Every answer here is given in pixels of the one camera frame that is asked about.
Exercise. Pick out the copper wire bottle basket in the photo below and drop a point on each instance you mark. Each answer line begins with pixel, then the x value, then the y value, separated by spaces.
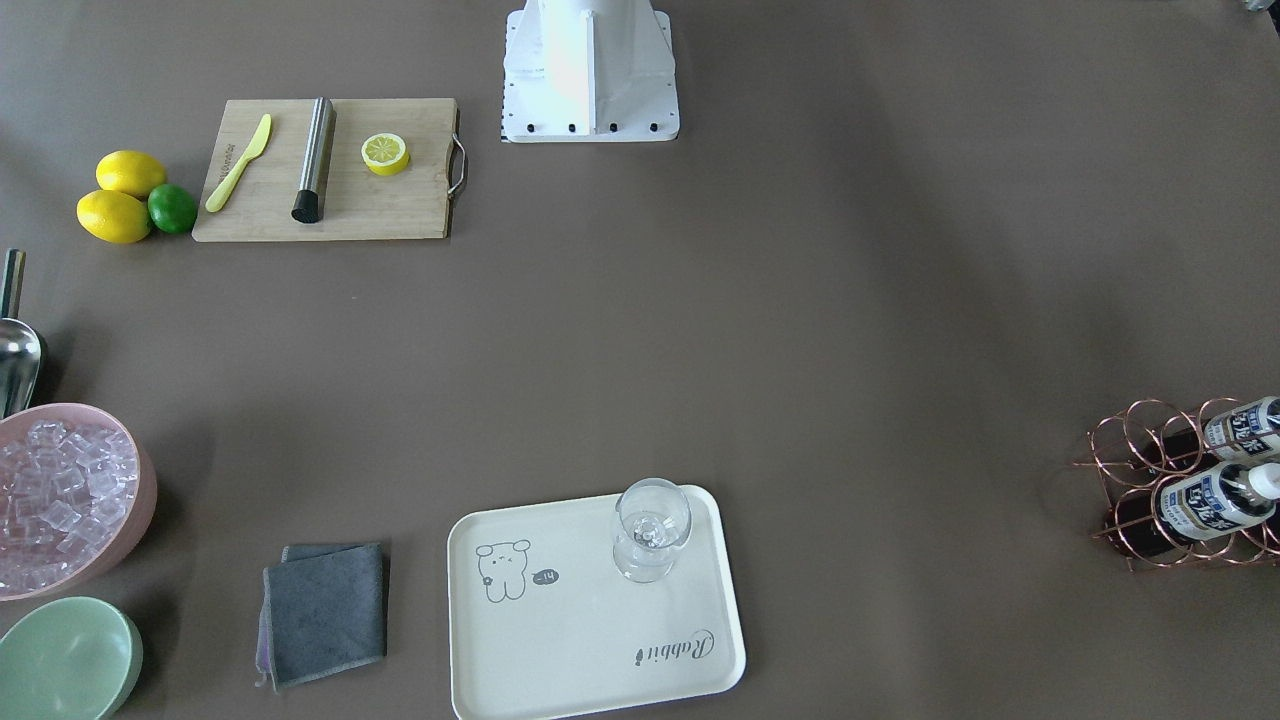
pixel 1127 452

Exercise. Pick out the tea bottle white cap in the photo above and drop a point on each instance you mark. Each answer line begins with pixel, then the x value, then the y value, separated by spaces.
pixel 1210 504

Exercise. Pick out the clear stemless glass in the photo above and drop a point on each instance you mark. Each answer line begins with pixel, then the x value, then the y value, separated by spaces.
pixel 652 523

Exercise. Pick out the cream rabbit tray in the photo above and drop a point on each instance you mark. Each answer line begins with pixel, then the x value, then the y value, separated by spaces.
pixel 543 625

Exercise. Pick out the bamboo cutting board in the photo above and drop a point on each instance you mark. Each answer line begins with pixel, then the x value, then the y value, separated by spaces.
pixel 358 205

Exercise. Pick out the half lemon slice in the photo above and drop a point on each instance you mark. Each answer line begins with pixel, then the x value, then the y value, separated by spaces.
pixel 385 154

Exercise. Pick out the steel cylinder muddler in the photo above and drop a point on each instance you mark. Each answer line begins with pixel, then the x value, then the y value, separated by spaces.
pixel 309 201

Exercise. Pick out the grey folded cloth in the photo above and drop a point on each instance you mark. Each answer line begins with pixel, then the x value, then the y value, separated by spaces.
pixel 323 612

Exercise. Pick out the yellow plastic knife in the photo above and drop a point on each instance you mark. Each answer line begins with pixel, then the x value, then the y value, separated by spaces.
pixel 252 151

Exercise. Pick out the green lime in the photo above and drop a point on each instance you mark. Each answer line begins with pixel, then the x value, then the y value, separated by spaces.
pixel 172 209

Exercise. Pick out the upper yellow lemon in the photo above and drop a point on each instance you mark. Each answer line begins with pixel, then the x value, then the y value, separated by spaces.
pixel 132 172

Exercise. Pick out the yellow lemon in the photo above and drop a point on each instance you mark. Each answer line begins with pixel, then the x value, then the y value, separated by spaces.
pixel 114 216
pixel 132 172

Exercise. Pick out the lower yellow lemon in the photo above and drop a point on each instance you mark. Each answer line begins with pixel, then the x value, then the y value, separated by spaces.
pixel 114 216

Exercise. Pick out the pink bowl of ice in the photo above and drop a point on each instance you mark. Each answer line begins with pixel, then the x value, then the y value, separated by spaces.
pixel 79 492

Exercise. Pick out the steel ice scoop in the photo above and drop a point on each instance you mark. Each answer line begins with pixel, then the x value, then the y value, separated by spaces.
pixel 22 348

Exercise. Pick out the green empty bowl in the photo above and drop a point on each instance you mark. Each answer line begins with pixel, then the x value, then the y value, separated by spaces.
pixel 74 658

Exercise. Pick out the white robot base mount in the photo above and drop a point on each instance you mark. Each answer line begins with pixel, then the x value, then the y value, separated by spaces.
pixel 589 72

